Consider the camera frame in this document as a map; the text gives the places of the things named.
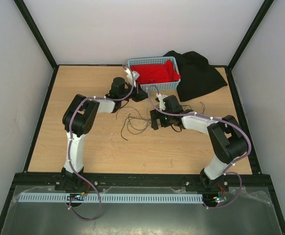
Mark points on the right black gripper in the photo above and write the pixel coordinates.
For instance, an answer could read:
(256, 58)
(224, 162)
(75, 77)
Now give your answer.
(154, 115)

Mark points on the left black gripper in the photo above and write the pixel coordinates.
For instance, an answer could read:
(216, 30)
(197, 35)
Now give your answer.
(140, 94)

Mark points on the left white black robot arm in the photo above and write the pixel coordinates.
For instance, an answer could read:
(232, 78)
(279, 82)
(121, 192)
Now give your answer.
(79, 118)

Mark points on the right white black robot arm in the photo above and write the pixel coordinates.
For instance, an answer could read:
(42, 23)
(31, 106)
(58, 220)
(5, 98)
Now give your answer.
(229, 142)

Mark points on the red cloth in basket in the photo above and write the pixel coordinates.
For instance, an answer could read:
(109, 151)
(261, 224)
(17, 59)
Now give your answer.
(156, 73)

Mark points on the light blue plastic basket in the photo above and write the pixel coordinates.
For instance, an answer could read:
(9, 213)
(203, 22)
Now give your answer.
(156, 60)

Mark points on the black cloth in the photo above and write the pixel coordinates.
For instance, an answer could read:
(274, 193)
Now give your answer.
(198, 77)

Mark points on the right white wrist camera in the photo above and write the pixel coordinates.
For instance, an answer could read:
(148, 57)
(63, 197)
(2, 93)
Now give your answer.
(160, 98)

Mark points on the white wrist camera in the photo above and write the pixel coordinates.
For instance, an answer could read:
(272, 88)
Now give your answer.
(160, 98)
(132, 76)

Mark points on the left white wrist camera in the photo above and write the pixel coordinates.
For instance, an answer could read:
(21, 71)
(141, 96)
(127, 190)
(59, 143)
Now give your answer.
(132, 76)

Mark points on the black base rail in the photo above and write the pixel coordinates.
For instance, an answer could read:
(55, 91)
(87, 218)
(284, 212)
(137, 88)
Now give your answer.
(101, 181)

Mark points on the light blue slotted cable duct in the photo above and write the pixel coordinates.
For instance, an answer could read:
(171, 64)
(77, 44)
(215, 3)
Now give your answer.
(112, 198)

